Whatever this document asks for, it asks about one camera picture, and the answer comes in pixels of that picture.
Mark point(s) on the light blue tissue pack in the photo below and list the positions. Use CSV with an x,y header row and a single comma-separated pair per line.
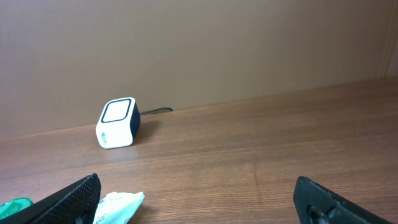
x,y
118,207

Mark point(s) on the white barcode scanner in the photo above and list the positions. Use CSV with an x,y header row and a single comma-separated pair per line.
x,y
118,124

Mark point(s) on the green lid jar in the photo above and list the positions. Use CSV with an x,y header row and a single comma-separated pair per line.
x,y
13,206

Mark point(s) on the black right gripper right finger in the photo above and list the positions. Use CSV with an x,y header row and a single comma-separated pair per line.
x,y
316,204

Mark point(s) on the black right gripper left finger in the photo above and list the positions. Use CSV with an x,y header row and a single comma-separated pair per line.
x,y
76,203

